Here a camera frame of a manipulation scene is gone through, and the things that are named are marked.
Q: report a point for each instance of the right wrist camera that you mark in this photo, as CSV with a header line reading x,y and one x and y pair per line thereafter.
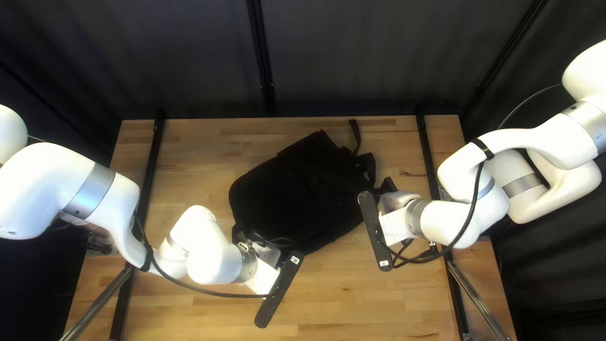
x,y
374,232

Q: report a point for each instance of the black backpack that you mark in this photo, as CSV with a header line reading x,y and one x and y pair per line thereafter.
x,y
298,194

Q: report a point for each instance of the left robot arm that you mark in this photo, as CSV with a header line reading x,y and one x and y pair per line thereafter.
x,y
42,184

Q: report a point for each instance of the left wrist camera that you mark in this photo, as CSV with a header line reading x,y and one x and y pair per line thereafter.
x,y
279,289

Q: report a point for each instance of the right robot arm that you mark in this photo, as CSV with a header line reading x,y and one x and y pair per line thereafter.
x,y
535,142

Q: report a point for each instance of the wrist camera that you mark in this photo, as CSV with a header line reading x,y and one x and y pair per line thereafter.
x,y
279,289
374,232

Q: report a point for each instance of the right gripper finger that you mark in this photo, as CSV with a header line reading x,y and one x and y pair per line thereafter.
x,y
389,185

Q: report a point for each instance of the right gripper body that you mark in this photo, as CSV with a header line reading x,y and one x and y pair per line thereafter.
x,y
392,222

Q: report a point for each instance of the black frame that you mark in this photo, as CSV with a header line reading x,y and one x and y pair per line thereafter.
x,y
261,47

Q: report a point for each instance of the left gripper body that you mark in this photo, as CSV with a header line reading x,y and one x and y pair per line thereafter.
x,y
267,277

